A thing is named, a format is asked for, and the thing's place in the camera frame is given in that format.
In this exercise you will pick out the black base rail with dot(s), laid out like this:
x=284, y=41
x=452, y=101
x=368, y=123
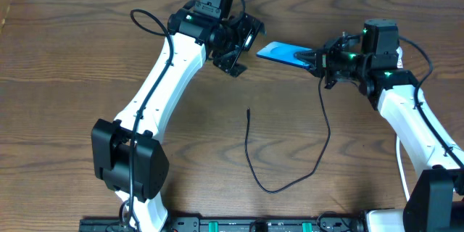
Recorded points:
x=330, y=223

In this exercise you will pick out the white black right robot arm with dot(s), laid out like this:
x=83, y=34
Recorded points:
x=372, y=59

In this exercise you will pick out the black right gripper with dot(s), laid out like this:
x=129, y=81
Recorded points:
x=324, y=61

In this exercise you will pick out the blue Galaxy smartphone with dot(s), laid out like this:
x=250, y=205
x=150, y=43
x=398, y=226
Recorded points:
x=283, y=53

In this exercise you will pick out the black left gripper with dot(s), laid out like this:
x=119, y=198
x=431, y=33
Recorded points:
x=241, y=47

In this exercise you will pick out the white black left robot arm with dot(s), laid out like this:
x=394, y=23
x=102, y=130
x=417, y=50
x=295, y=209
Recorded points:
x=127, y=151

